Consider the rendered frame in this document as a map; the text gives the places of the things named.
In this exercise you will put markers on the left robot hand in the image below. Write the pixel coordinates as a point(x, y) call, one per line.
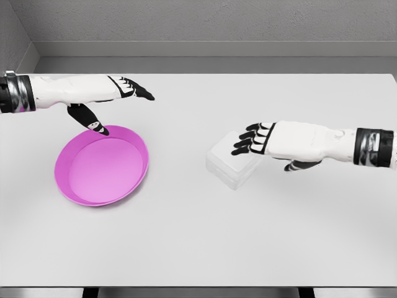
point(93, 88)

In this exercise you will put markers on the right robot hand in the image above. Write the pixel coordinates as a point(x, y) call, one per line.
point(297, 139)

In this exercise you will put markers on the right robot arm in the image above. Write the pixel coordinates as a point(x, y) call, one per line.
point(366, 144)

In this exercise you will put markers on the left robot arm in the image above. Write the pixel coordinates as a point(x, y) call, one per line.
point(28, 91)

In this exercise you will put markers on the clear plastic egg box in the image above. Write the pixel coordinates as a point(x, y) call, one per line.
point(231, 164)

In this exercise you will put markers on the pink round plate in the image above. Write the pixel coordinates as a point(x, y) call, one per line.
point(104, 167)

